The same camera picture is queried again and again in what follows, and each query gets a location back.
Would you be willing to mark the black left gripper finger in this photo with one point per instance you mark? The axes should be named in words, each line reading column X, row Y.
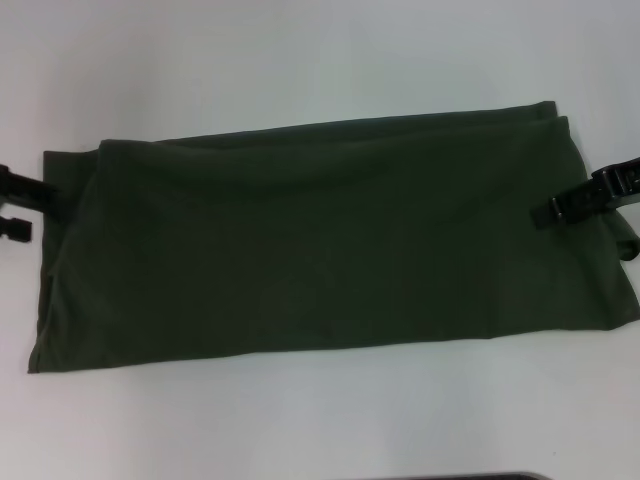
column 25, row 187
column 17, row 231

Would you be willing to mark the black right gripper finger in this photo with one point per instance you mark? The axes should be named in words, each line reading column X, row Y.
column 565, row 212

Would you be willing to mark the dark flat device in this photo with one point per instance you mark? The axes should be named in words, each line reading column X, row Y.
column 490, row 476

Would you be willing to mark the dark green FREE t-shirt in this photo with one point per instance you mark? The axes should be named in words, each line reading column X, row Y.
column 325, row 250

